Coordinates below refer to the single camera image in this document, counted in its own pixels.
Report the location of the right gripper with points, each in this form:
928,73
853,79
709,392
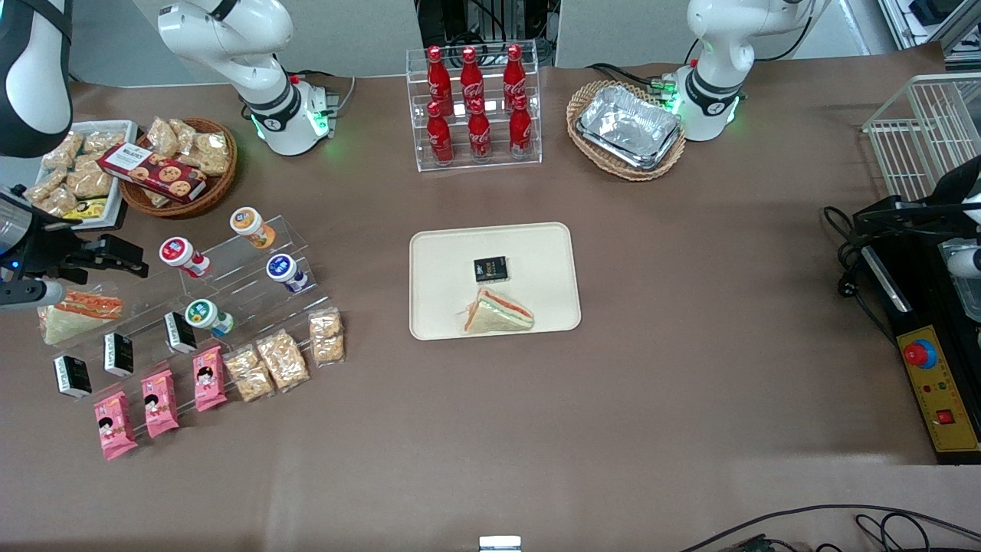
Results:
47,247

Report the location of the green lid gum bottle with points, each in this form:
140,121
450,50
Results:
203,314

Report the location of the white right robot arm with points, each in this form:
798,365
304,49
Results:
260,92

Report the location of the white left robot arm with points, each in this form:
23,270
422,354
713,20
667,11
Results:
713,77

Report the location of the red lid gum bottle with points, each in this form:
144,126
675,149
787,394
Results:
180,253

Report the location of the black gum box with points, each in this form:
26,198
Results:
180,333
490,269
119,354
73,377

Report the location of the white rectangular snack tray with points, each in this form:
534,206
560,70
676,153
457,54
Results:
126,134

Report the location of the orange lid gum bottle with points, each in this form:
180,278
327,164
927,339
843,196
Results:
247,221

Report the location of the beige plastic tray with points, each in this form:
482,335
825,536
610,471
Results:
444,291

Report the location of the aluminium foil tray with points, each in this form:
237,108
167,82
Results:
628,123
647,164

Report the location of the yellow snack packet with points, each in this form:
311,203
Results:
86,208

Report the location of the wrapped triangle sandwich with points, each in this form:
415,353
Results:
498,316
77,322

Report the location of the clear acrylic stepped stand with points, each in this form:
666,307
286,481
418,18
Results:
253,303
146,322

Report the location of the clear rice cracker bag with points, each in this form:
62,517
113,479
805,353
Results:
208,153
60,201
162,136
157,198
103,142
90,182
47,184
65,149
184,132

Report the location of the red cookie box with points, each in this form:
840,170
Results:
153,172

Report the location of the dark brown wicker basket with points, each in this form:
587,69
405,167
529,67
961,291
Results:
214,192

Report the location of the pink cartoon snack pack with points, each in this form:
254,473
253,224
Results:
208,379
115,428
159,405

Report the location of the clear rice cracker pack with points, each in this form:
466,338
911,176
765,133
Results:
282,360
327,337
249,374

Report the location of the red cola bottle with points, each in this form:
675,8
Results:
438,77
471,77
480,134
440,138
513,73
520,129

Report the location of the clear acrylic bottle rack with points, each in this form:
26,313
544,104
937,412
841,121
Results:
494,161

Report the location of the black equipment rack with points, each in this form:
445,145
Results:
460,23

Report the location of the light tan wicker basket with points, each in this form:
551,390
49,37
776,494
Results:
586,96

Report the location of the small dark device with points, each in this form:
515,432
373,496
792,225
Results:
759,544

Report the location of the shiny clear container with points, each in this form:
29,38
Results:
964,295

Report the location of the silver metal bracket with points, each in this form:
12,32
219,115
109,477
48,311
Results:
500,543

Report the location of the aluminium frame shelf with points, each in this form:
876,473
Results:
927,23

